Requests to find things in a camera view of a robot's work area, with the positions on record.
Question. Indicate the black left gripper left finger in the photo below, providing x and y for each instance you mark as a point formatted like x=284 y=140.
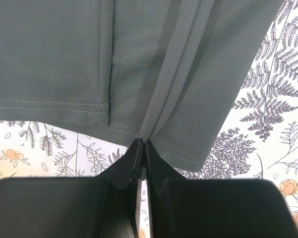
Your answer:
x=103 y=206

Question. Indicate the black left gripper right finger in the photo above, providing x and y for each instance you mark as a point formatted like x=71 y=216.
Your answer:
x=213 y=208

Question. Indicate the dark grey t shirt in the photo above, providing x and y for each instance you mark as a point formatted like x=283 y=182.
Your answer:
x=167 y=71

